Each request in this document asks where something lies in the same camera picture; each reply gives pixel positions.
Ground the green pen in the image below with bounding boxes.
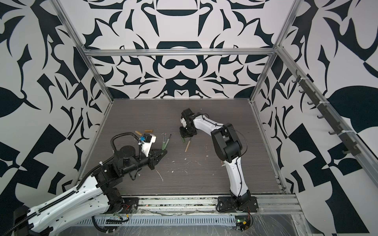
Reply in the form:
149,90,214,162
163,134,171,150
162,133,166,150

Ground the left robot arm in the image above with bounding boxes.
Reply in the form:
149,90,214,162
3,132,167,236

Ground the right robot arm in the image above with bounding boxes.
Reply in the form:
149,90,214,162
180,108,251,209

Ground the green lit circuit board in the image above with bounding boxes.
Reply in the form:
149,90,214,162
235,215,254,231

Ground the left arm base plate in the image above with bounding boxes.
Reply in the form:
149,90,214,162
117,197,139,214

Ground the white cable duct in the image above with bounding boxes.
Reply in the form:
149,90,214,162
95,215,239,227

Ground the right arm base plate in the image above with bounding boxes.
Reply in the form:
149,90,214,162
216,196,259,213

